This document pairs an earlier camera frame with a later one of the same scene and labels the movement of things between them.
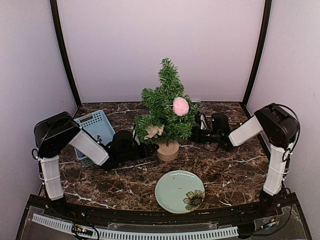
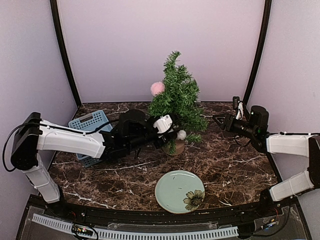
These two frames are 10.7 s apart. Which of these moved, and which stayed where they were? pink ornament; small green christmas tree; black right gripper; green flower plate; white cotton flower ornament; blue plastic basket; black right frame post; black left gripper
Moved: black left gripper; white cotton flower ornament; small green christmas tree; pink ornament; black right gripper
Stayed: blue plastic basket; green flower plate; black right frame post
